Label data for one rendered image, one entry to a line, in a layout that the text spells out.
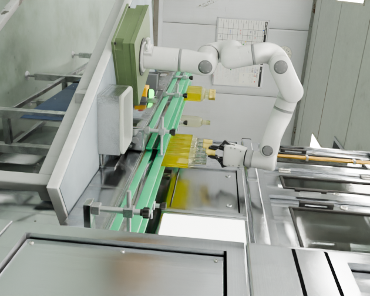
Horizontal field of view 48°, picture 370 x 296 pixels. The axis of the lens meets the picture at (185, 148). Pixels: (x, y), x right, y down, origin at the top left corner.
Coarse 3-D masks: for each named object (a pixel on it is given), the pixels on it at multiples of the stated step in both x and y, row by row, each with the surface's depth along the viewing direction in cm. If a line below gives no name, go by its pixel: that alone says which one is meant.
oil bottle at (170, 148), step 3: (168, 147) 184; (171, 147) 185; (174, 147) 185; (177, 147) 185; (180, 147) 185; (183, 147) 185; (186, 147) 185; (189, 147) 186; (171, 150) 182; (174, 150) 182; (177, 150) 182; (180, 150) 182; (183, 150) 182; (186, 150) 182; (189, 150) 182; (192, 150) 183; (195, 150) 185; (195, 153) 183; (195, 156) 183
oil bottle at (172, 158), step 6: (168, 150) 181; (168, 156) 177; (174, 156) 177; (180, 156) 177; (186, 156) 177; (192, 156) 177; (162, 162) 178; (168, 162) 178; (174, 162) 178; (180, 162) 177; (186, 162) 177; (192, 162) 177
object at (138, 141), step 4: (136, 128) 168; (140, 128) 168; (136, 132) 168; (140, 132) 167; (132, 136) 168; (136, 136) 168; (140, 136) 168; (144, 136) 169; (132, 140) 168; (136, 140) 168; (140, 140) 169; (144, 140) 170; (132, 144) 170; (136, 144) 169; (140, 144) 169; (144, 144) 171; (128, 148) 170; (132, 148) 170; (136, 148) 170; (140, 148) 170; (144, 148) 172
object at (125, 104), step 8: (128, 88) 153; (120, 96) 146; (128, 96) 159; (120, 104) 144; (128, 104) 160; (120, 112) 145; (128, 112) 161; (120, 120) 146; (128, 120) 163; (120, 128) 147; (128, 128) 164; (120, 136) 148; (128, 136) 165; (120, 144) 149; (128, 144) 159
